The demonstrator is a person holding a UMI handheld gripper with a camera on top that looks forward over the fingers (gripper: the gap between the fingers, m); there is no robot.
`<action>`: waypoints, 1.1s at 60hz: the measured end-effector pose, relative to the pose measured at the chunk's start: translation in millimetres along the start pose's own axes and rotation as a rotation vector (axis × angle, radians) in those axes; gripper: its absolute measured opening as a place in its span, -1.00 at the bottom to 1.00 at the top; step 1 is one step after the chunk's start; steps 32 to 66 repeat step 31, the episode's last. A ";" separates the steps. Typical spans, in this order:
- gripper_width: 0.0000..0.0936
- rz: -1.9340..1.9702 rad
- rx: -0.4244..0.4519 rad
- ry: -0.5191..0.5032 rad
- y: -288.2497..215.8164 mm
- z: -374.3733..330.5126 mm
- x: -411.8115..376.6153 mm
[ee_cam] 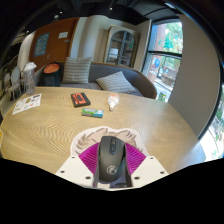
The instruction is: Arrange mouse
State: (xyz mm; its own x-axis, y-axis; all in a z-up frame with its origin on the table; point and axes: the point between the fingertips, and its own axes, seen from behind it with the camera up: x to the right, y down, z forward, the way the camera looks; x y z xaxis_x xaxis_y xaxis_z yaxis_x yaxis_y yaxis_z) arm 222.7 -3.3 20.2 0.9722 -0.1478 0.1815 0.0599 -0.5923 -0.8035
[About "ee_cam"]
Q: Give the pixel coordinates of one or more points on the grey curved sofa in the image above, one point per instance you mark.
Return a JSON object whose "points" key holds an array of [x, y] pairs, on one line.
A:
{"points": [[140, 80]]}

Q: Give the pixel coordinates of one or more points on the large dark-framed window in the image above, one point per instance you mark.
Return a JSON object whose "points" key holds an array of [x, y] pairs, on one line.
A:
{"points": [[165, 56]]}

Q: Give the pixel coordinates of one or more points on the black bag with orange top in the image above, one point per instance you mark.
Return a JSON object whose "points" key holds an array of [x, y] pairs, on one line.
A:
{"points": [[51, 78]]}

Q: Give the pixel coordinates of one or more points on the small white squeeze bottle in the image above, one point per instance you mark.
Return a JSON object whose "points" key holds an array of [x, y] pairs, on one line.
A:
{"points": [[113, 100]]}

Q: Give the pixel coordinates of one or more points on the small white sign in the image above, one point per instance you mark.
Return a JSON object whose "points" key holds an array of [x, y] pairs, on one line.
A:
{"points": [[63, 35]]}

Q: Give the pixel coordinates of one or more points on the black box with red print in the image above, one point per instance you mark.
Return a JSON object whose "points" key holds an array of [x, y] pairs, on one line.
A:
{"points": [[80, 99]]}

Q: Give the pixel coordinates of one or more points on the flat striped grey cushion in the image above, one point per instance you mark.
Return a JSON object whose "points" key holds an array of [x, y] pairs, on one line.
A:
{"points": [[115, 82]]}

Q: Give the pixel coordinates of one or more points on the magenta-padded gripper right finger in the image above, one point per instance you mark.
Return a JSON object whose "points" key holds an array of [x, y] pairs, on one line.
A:
{"points": [[136, 161]]}

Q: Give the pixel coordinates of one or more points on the clear shaker bottle white lid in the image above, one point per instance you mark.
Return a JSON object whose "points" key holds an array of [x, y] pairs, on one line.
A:
{"points": [[29, 78]]}

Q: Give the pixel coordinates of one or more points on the white printed paper sheet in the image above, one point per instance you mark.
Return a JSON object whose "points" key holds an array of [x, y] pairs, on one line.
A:
{"points": [[26, 104]]}

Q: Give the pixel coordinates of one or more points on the group of white chairs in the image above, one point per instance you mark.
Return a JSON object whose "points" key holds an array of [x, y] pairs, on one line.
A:
{"points": [[15, 77]]}

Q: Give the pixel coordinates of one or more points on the upright striped grey cushion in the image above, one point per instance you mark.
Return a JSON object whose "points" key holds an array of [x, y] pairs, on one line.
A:
{"points": [[77, 70]]}

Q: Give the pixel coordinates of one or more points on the small green pack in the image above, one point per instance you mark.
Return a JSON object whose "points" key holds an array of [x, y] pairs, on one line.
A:
{"points": [[92, 113]]}

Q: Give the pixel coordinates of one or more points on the arched glass-door cabinet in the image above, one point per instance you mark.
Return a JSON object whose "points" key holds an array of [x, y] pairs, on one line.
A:
{"points": [[121, 46]]}

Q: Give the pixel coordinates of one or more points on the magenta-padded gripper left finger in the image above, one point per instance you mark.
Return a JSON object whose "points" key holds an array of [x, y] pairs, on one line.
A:
{"points": [[87, 161]]}

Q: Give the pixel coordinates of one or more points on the brown wooden door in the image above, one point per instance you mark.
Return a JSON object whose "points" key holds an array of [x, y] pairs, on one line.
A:
{"points": [[58, 48]]}

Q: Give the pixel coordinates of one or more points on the black computer mouse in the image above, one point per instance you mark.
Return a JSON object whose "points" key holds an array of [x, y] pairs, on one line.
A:
{"points": [[111, 160]]}

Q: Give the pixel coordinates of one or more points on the blue poster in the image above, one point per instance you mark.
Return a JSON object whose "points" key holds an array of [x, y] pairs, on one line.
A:
{"points": [[41, 44]]}

